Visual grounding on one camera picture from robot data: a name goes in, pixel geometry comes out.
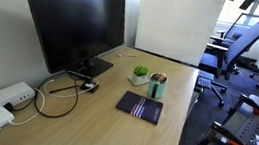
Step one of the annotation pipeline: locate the blue mesh office chair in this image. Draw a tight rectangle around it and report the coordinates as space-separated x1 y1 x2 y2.
209 8 259 52

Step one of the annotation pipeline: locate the white divider panel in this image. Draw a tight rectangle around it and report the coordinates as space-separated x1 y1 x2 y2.
132 0 228 70

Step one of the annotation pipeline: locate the dark keyboard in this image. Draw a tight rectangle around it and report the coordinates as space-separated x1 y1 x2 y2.
195 69 216 92

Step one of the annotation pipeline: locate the black orange bar clamp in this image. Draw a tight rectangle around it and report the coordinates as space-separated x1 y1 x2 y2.
196 119 251 145
223 91 259 129

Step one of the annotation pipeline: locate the small green potted plant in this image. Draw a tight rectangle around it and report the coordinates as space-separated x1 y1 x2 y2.
130 64 151 86

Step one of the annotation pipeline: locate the white square saucer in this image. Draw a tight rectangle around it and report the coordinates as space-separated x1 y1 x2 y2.
126 72 152 88

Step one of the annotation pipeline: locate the dark striped notebook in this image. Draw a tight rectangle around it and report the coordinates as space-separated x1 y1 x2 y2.
113 88 166 126

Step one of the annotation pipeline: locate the black computer monitor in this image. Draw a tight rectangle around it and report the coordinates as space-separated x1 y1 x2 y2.
10 0 131 83

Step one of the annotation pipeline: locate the small black dongle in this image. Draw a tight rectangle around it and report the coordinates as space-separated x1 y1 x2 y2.
79 79 100 95

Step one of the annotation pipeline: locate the white power strip box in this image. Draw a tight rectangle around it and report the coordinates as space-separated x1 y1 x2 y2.
0 78 37 123

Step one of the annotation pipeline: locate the teal mug with black handle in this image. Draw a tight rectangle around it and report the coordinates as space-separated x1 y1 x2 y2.
146 71 170 101

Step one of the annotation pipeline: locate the white looped cable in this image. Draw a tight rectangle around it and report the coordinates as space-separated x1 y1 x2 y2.
42 73 100 103

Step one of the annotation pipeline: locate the black looped cable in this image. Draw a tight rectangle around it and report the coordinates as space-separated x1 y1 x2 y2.
31 66 83 122

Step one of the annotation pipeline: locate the white adapter cable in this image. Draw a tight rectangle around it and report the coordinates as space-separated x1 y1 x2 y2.
10 85 48 130

